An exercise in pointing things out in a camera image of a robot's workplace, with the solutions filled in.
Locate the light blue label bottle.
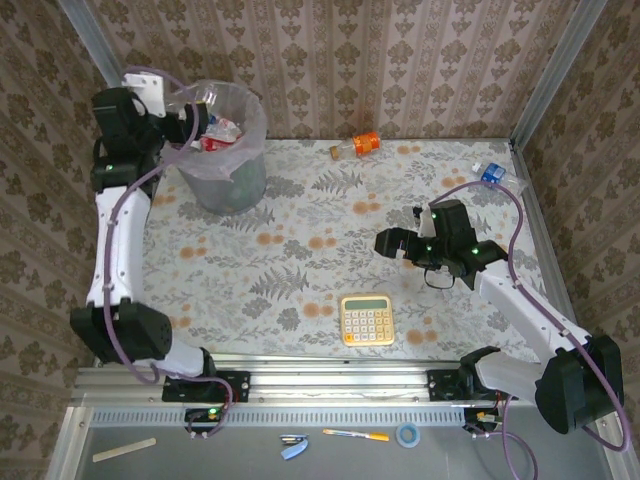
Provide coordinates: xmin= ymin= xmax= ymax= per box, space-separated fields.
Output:
xmin=471 ymin=160 xmax=529 ymax=196

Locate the orange label plastic bottle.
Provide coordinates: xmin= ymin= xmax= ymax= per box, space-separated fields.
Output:
xmin=328 ymin=130 xmax=384 ymax=161

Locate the translucent plastic bin liner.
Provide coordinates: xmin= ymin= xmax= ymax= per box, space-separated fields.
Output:
xmin=164 ymin=79 xmax=269 ymax=181

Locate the grey waste bin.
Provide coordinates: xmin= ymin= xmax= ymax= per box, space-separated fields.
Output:
xmin=164 ymin=79 xmax=269 ymax=216

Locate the yellow desk calculator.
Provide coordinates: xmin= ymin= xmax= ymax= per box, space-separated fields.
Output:
xmin=339 ymin=293 xmax=396 ymax=348

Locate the black controller board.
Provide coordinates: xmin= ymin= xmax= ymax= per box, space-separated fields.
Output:
xmin=184 ymin=407 xmax=229 ymax=435
xmin=463 ymin=407 xmax=501 ymax=435

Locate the blue tape roll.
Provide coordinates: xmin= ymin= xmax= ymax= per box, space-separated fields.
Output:
xmin=394 ymin=423 xmax=421 ymax=449

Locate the yellow orange pen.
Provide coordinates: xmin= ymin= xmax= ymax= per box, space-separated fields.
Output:
xmin=322 ymin=428 xmax=391 ymax=443

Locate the blue stapler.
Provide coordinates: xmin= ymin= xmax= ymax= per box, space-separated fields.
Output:
xmin=278 ymin=433 xmax=310 ymax=461

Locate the flat wooden stick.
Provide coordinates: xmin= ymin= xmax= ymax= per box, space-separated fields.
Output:
xmin=92 ymin=437 xmax=158 ymax=464

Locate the thin black wire loop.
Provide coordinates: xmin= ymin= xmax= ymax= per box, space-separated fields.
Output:
xmin=422 ymin=267 xmax=457 ymax=291

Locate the aluminium table side rail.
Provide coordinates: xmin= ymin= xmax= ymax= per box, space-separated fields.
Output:
xmin=509 ymin=139 xmax=589 ymax=351

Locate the aluminium frame post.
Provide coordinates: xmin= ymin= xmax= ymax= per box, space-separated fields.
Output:
xmin=512 ymin=0 xmax=609 ymax=149
xmin=57 ymin=0 xmax=164 ymax=161

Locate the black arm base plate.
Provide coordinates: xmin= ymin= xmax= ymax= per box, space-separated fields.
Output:
xmin=162 ymin=370 xmax=251 ymax=404
xmin=426 ymin=369 xmax=469 ymax=401

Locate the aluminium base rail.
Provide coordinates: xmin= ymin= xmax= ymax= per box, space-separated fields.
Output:
xmin=74 ymin=352 xmax=616 ymax=407

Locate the grey slotted cable duct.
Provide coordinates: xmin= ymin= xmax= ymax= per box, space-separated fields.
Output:
xmin=89 ymin=404 xmax=474 ymax=427

